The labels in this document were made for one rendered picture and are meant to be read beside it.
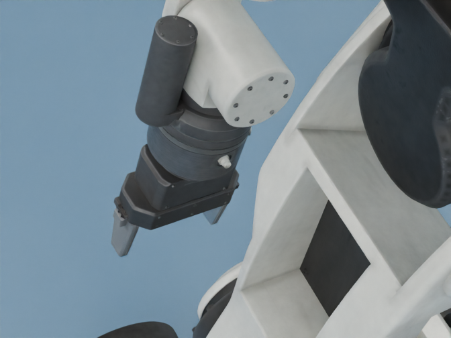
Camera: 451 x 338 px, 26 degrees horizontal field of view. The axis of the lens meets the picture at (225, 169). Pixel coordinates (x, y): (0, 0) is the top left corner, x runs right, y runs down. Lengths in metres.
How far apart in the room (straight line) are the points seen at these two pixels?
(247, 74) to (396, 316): 0.24
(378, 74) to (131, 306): 1.03
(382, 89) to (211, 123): 0.26
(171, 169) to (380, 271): 0.30
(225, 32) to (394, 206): 0.21
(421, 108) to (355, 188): 0.12
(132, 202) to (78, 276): 0.71
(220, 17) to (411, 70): 0.27
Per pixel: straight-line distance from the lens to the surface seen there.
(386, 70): 0.58
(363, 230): 0.63
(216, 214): 1.00
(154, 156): 0.88
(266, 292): 0.78
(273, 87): 0.78
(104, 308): 1.58
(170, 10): 0.82
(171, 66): 0.77
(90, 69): 1.84
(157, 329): 1.37
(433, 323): 1.21
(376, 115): 0.62
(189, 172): 0.86
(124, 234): 0.95
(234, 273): 0.85
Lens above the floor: 1.42
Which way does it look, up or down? 57 degrees down
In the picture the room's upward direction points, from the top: straight up
